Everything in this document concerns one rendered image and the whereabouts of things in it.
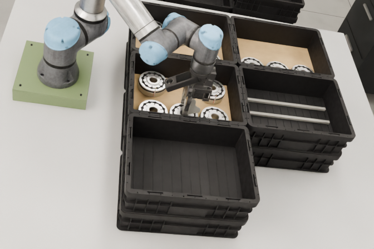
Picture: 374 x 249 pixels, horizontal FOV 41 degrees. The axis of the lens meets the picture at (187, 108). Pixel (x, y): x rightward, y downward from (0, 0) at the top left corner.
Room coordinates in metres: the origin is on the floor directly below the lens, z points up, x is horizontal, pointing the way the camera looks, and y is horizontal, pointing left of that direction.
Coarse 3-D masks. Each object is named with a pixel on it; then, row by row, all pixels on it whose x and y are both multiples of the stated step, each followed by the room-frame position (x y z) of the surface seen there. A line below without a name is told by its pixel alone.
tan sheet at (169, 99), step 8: (136, 80) 1.31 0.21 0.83; (136, 88) 1.27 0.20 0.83; (136, 96) 1.23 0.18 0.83; (144, 96) 1.25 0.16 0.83; (160, 96) 1.27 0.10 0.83; (168, 96) 1.28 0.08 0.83; (176, 96) 1.30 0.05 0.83; (224, 96) 1.38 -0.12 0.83; (136, 104) 1.19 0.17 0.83; (168, 104) 1.24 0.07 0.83; (200, 104) 1.30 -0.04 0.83; (208, 104) 1.31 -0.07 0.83; (216, 104) 1.32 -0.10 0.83; (224, 104) 1.34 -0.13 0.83; (168, 112) 1.21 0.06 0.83; (200, 112) 1.26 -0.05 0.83
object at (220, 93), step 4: (216, 84) 1.39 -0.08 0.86; (220, 84) 1.40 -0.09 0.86; (220, 88) 1.38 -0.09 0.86; (224, 88) 1.39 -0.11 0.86; (216, 92) 1.35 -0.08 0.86; (220, 92) 1.36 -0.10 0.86; (224, 92) 1.37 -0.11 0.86; (212, 96) 1.33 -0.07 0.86; (216, 96) 1.34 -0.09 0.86; (220, 96) 1.34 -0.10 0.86
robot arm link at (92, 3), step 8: (80, 0) 1.38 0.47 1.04; (88, 0) 1.36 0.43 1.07; (96, 0) 1.37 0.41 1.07; (104, 0) 1.39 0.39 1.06; (80, 8) 1.37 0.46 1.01; (88, 8) 1.36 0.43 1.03; (96, 8) 1.37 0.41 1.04; (104, 8) 1.42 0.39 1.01; (72, 16) 1.37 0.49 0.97; (80, 16) 1.35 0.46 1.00; (88, 16) 1.36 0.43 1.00; (96, 16) 1.37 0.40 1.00; (104, 16) 1.40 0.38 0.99; (88, 24) 1.35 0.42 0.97; (96, 24) 1.37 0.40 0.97; (104, 24) 1.41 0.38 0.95; (88, 32) 1.34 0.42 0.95; (96, 32) 1.37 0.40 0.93; (104, 32) 1.42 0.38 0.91; (88, 40) 1.33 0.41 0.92
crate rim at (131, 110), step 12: (132, 60) 1.30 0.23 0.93; (180, 60) 1.39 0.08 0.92; (132, 72) 1.24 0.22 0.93; (132, 84) 1.18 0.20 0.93; (240, 84) 1.36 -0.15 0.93; (132, 96) 1.13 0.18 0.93; (240, 96) 1.30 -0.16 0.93; (132, 108) 1.08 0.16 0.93; (240, 108) 1.25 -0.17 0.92; (204, 120) 1.13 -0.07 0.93; (216, 120) 1.15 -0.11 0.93
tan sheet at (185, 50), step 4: (136, 40) 1.52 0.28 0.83; (136, 44) 1.50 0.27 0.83; (140, 44) 1.51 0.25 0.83; (180, 48) 1.56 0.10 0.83; (184, 48) 1.57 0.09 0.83; (188, 48) 1.58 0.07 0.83; (220, 48) 1.64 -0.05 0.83; (176, 52) 1.53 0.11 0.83; (180, 52) 1.54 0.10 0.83; (184, 52) 1.55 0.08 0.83; (188, 52) 1.55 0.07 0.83; (192, 52) 1.56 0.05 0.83; (220, 52) 1.62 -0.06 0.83; (220, 56) 1.60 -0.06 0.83
